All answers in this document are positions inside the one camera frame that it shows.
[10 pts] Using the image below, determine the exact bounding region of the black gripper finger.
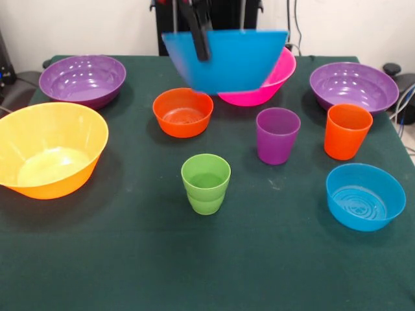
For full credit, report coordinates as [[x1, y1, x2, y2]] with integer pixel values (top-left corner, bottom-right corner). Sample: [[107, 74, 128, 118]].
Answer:
[[196, 0, 215, 32], [179, 0, 211, 62]]

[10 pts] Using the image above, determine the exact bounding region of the deep blue plastic bowl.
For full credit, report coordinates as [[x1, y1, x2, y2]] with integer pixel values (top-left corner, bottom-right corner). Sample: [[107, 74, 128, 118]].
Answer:
[[161, 30, 291, 97]]

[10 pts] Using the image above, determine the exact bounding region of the pink plastic bowl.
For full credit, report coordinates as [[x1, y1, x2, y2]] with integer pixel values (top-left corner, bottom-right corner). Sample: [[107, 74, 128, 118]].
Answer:
[[217, 47, 297, 107]]

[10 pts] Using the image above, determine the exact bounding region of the orange plastic bowl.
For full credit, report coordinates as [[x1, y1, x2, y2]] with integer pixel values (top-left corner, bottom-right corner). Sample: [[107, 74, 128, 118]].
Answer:
[[152, 87, 215, 139]]

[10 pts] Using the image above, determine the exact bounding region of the purple plastic cup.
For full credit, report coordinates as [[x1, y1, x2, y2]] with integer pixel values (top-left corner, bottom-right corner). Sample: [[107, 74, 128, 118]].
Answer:
[[255, 107, 302, 166]]

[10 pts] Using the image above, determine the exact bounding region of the purple plastic bowl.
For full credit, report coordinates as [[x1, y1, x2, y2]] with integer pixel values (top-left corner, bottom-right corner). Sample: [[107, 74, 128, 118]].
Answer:
[[309, 62, 400, 117], [38, 54, 127, 110]]

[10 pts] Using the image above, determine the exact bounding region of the green plastic cup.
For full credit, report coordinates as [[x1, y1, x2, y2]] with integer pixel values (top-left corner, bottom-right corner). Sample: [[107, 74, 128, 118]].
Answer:
[[180, 153, 231, 216]]

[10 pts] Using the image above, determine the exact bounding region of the orange plastic cup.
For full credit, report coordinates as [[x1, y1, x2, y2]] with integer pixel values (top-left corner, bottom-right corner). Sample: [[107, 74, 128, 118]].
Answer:
[[324, 103, 374, 161]]

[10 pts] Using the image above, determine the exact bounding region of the black device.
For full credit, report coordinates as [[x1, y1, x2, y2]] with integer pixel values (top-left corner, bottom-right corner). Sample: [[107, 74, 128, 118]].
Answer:
[[0, 29, 17, 87]]

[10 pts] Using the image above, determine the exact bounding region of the black round knob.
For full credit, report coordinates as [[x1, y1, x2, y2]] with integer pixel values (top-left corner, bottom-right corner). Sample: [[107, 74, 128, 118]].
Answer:
[[382, 63, 403, 78]]

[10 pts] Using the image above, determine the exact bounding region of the yellow plastic bowl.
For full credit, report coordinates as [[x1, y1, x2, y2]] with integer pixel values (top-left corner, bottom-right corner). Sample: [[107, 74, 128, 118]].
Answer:
[[0, 102, 110, 200]]

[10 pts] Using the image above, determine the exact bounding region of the dark green table cloth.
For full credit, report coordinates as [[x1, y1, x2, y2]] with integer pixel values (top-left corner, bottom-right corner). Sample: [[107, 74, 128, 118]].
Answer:
[[0, 54, 415, 311]]

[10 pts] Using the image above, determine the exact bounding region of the low blue plastic bowl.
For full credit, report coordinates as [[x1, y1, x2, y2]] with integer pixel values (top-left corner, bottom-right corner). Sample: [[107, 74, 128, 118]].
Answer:
[[326, 163, 407, 232]]

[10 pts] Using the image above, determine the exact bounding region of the grey wall cable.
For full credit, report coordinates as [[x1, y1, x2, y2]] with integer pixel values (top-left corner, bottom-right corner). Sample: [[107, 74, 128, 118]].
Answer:
[[293, 0, 303, 51]]

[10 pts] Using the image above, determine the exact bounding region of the white cable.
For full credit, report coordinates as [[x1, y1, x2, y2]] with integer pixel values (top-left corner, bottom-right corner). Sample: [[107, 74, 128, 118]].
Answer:
[[388, 84, 415, 121]]

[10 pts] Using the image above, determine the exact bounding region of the blue cable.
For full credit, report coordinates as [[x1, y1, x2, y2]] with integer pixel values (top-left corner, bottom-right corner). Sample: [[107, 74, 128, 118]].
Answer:
[[397, 82, 415, 126]]

